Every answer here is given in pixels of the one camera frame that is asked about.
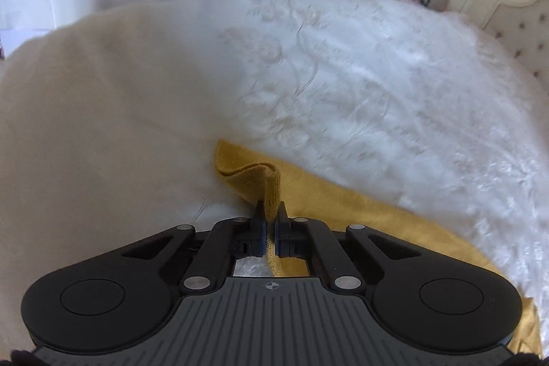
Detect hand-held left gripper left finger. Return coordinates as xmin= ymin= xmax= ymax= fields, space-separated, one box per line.
xmin=122 ymin=201 xmax=265 ymax=292

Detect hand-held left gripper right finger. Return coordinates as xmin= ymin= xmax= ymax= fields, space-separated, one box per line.
xmin=273 ymin=201 xmax=413 ymax=292

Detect yellow knit garment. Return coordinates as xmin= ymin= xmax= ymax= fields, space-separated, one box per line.
xmin=213 ymin=139 xmax=542 ymax=362

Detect white embroidered bedspread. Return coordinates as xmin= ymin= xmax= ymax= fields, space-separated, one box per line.
xmin=172 ymin=0 xmax=549 ymax=309

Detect beige blanket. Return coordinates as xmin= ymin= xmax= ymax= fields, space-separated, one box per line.
xmin=0 ymin=1 xmax=262 ymax=354

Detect cream tufted headboard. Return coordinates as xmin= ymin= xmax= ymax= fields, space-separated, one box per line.
xmin=448 ymin=0 xmax=549 ymax=80

